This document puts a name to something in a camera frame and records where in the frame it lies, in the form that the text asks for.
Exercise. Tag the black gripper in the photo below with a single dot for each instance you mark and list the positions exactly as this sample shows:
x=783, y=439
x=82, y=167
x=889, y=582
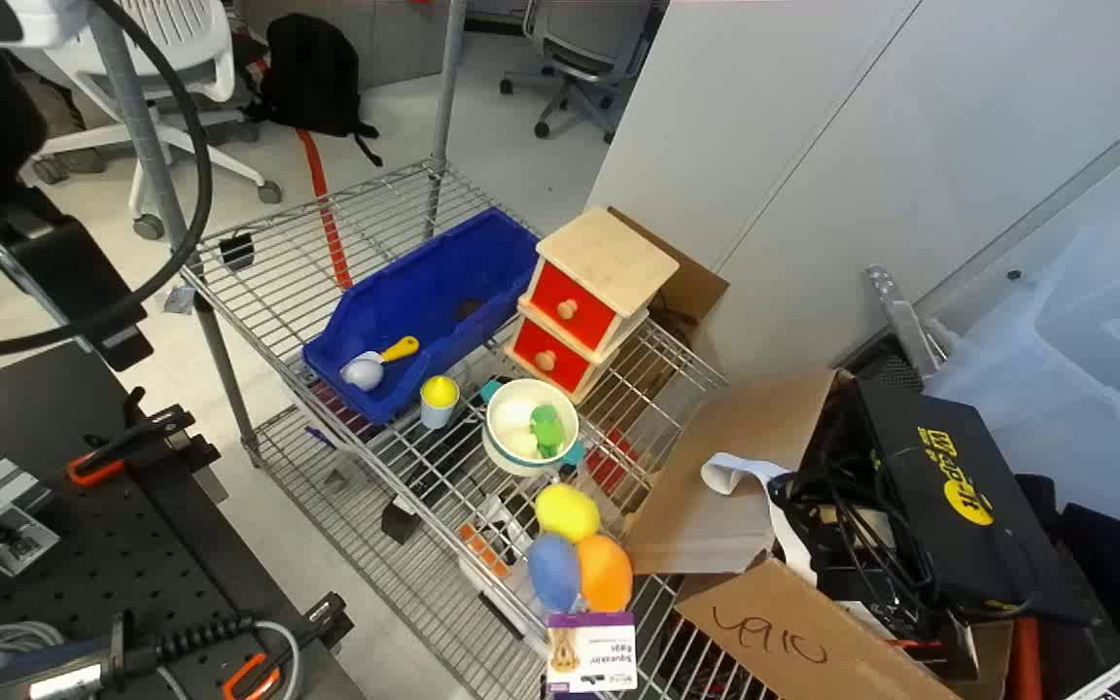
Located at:
x=56, y=266

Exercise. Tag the orange plush ball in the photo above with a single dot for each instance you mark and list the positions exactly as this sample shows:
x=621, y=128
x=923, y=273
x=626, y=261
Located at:
x=607, y=573

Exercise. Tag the blue plastic bin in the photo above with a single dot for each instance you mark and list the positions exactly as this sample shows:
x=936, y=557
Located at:
x=429, y=294

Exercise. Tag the small black block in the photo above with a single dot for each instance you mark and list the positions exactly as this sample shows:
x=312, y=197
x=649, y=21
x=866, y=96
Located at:
x=403, y=520

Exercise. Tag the orange white printed packet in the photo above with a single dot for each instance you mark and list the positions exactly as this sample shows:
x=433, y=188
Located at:
x=489, y=547

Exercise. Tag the yellow plush ball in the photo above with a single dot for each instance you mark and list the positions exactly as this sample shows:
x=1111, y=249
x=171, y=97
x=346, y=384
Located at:
x=566, y=509

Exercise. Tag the grey metal shelf bracket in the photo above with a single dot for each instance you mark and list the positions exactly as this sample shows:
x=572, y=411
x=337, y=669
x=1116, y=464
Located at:
x=913, y=324

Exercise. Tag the open brown cardboard box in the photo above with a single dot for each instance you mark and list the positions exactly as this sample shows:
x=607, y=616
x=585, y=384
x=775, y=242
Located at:
x=739, y=421

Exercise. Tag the white yellow brush toy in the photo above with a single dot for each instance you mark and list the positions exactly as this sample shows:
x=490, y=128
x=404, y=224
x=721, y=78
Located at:
x=363, y=371

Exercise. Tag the yellow capped small toy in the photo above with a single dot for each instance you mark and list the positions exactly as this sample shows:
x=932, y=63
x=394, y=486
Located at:
x=441, y=394

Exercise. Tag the flat brown cardboard sheet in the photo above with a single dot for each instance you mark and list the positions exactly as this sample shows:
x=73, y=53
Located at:
x=696, y=294

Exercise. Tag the red object below shelf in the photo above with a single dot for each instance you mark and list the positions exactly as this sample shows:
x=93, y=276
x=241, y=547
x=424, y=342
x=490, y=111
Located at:
x=607, y=464

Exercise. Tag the clear plastic storage bin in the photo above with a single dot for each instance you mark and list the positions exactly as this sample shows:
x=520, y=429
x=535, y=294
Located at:
x=1106, y=350

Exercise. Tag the black case yellow logo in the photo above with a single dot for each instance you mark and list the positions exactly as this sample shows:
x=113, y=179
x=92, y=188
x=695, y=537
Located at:
x=951, y=452

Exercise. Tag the small black clip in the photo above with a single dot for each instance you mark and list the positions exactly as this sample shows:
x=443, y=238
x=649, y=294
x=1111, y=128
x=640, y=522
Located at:
x=238, y=249

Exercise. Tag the white plush piece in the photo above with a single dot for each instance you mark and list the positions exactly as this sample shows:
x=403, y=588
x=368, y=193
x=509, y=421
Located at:
x=520, y=439

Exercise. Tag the black backpack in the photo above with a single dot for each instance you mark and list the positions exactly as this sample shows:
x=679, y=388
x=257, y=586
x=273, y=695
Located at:
x=312, y=71

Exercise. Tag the black fabric bag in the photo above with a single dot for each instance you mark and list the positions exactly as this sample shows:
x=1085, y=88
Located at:
x=1116, y=569

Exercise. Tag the white bowl teal rim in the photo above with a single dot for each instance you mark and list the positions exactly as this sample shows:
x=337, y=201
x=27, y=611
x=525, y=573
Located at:
x=506, y=411

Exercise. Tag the purple white product tag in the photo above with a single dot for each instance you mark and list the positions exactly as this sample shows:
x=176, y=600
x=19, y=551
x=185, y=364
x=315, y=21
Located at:
x=594, y=655

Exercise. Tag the wooden box red drawers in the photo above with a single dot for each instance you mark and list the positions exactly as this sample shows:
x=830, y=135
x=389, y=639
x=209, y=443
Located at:
x=603, y=258

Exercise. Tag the green plush toy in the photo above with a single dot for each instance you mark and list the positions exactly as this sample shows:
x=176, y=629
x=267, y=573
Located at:
x=547, y=429

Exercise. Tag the cardboard flap with writing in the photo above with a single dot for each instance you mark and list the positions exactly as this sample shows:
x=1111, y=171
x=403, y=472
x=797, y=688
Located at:
x=779, y=635

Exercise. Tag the grey office chair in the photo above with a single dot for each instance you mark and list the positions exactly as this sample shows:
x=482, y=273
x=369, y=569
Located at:
x=582, y=60

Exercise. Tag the orange black bar clamp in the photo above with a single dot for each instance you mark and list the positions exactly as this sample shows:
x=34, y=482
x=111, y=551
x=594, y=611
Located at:
x=133, y=448

